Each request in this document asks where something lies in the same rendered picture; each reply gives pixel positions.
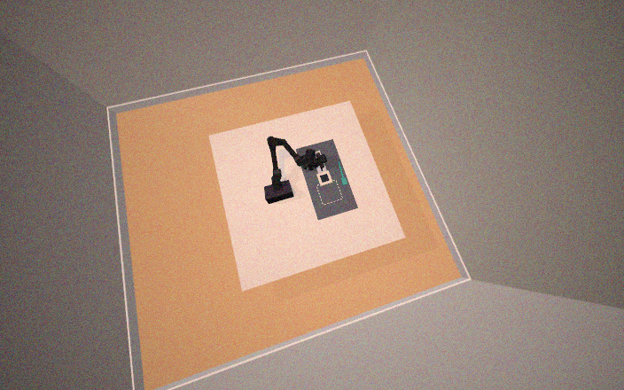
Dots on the peach square tile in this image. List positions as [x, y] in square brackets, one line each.
[324, 178]

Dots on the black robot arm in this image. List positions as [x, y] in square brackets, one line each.
[304, 160]

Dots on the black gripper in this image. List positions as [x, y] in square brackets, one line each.
[322, 159]

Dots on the teal flat trowel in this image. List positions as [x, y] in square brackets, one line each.
[343, 179]

